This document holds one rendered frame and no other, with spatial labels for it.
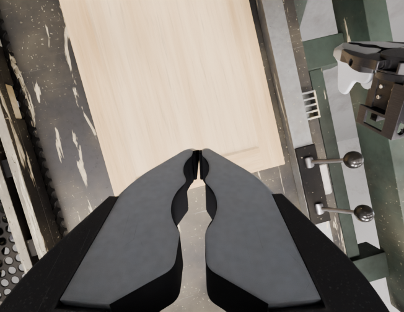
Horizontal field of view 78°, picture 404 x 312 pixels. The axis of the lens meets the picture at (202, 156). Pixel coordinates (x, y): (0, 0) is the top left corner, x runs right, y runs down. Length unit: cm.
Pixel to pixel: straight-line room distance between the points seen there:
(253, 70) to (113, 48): 34
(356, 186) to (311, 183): 356
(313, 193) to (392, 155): 23
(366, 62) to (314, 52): 48
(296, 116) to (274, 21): 23
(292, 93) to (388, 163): 32
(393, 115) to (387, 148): 48
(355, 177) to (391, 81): 399
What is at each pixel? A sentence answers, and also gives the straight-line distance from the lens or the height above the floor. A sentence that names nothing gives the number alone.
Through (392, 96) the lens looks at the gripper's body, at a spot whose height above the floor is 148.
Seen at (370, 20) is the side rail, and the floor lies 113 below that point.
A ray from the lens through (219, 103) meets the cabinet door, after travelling 64.
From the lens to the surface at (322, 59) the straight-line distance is 81.
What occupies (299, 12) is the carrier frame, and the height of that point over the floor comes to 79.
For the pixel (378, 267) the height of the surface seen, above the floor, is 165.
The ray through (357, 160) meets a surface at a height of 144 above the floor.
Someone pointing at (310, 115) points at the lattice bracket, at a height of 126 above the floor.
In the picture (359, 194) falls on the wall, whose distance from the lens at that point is 420.
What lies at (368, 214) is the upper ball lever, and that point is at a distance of 64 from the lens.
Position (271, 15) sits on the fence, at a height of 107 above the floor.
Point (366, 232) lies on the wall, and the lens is 403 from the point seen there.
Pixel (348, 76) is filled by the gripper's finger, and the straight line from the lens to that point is 39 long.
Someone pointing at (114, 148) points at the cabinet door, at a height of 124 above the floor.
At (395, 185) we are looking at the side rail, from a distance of 82.
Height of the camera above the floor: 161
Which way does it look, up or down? 29 degrees down
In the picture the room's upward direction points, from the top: 164 degrees clockwise
